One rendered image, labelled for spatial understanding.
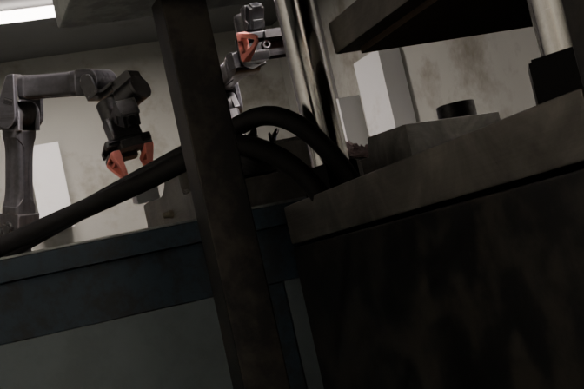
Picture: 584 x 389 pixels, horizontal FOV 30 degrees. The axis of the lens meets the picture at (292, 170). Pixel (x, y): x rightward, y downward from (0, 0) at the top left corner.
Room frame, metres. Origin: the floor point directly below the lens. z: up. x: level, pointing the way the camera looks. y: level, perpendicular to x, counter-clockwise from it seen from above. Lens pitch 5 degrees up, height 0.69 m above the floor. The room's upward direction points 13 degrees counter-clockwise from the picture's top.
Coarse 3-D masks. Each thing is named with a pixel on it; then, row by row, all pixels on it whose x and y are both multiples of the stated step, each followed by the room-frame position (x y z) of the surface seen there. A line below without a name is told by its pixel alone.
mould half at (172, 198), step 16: (288, 144) 2.06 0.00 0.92; (304, 144) 2.07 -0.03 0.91; (304, 160) 2.06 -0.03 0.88; (176, 176) 1.99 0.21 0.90; (256, 176) 1.90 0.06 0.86; (272, 176) 1.91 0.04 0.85; (288, 176) 1.92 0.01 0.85; (176, 192) 2.02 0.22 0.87; (256, 192) 1.90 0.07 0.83; (272, 192) 1.91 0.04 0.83; (288, 192) 1.92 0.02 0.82; (304, 192) 1.93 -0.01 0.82; (144, 208) 2.33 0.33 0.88; (160, 208) 2.18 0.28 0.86; (176, 208) 2.04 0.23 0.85; (192, 208) 1.93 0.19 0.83; (160, 224) 2.21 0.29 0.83
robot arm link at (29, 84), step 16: (16, 80) 2.43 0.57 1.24; (32, 80) 2.42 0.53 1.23; (48, 80) 2.39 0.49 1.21; (64, 80) 2.36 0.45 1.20; (96, 80) 2.31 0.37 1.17; (112, 80) 2.35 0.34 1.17; (0, 96) 2.45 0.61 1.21; (16, 96) 2.43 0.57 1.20; (32, 96) 2.43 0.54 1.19; (48, 96) 2.41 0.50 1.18; (64, 96) 2.40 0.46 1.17; (0, 112) 2.46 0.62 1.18; (16, 112) 2.44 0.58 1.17
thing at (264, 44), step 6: (258, 36) 2.46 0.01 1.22; (252, 42) 2.46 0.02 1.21; (258, 42) 2.46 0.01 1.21; (264, 42) 2.45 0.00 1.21; (270, 42) 2.47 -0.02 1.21; (276, 42) 2.48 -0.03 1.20; (282, 42) 2.48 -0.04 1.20; (258, 48) 2.46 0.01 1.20; (264, 48) 2.46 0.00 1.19; (270, 48) 2.47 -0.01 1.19; (276, 48) 2.48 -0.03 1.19; (282, 48) 2.48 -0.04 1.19; (270, 54) 2.46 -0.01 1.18; (276, 54) 2.47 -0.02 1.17; (282, 54) 2.47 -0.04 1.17
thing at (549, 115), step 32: (576, 96) 0.91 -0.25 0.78; (512, 128) 1.01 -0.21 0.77; (544, 128) 0.96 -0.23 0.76; (576, 128) 0.92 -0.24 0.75; (416, 160) 1.22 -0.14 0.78; (448, 160) 1.14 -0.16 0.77; (480, 160) 1.08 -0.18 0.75; (512, 160) 1.03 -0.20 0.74; (544, 160) 0.97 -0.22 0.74; (576, 160) 0.93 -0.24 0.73; (352, 192) 1.41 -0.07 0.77; (384, 192) 1.32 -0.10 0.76; (416, 192) 1.23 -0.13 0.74; (448, 192) 1.16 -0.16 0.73; (480, 192) 1.14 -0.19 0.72; (288, 224) 1.69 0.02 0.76; (320, 224) 1.55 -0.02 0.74; (352, 224) 1.44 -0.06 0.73
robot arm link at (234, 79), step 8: (224, 64) 2.67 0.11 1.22; (224, 72) 2.69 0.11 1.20; (232, 72) 2.62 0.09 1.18; (240, 72) 2.60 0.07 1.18; (248, 72) 2.62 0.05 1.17; (256, 72) 2.64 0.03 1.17; (224, 80) 2.71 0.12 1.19; (232, 80) 2.70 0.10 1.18; (232, 88) 2.81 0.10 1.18; (240, 96) 2.84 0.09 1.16; (240, 104) 2.84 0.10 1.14; (240, 112) 2.85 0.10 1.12
